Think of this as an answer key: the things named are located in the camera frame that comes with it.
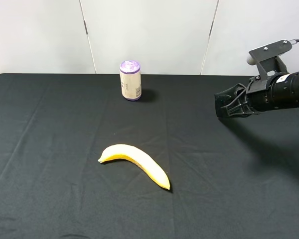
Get yellow banana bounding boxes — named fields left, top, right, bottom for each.
left=98, top=144, right=170, bottom=190

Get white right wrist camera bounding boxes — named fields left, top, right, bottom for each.
left=247, top=39, right=293, bottom=65

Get purple lidded cylindrical can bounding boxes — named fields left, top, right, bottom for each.
left=120, top=60, right=142, bottom=101

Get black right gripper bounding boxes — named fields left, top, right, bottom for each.
left=219, top=39, right=294, bottom=118

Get black cloth pouch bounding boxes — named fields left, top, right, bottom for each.
left=214, top=87, right=234, bottom=118

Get black tablecloth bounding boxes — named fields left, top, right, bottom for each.
left=0, top=74, right=299, bottom=239

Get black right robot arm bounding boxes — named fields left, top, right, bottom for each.
left=214, top=39, right=299, bottom=118

